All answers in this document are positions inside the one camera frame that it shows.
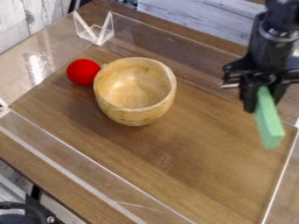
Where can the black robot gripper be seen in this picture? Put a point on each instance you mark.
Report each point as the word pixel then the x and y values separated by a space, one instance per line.
pixel 269 53

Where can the green rectangular block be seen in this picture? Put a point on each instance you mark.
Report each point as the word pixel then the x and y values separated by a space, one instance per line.
pixel 269 123

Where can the brown wooden bowl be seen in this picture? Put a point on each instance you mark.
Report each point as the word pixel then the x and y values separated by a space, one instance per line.
pixel 135 89

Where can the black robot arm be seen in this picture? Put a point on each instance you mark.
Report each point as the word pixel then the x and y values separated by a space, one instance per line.
pixel 281 18

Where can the red toy tomato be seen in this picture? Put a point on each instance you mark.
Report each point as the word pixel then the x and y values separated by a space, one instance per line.
pixel 83 70

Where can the black table clamp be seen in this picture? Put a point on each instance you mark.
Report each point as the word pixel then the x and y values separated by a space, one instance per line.
pixel 22 208

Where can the clear acrylic tray wall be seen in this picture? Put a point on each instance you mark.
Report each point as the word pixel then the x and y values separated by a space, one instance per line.
pixel 195 168

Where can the clear acrylic corner bracket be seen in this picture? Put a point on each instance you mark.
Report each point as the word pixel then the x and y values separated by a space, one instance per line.
pixel 96 34

